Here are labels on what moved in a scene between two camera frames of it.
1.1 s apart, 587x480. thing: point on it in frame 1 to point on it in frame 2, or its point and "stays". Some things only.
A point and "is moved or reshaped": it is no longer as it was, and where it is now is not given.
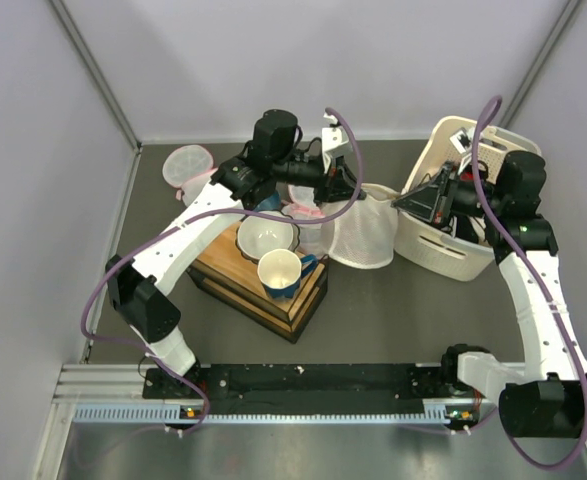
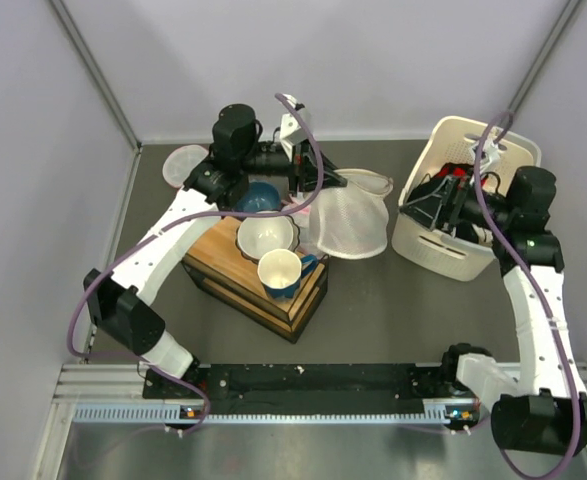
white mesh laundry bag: [365, 235] is moved or reshaped
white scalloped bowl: [256, 235] stays
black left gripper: [338, 184] to [304, 169]
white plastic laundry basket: [424, 245] stays
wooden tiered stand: [225, 277] stays
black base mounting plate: [306, 390] stays
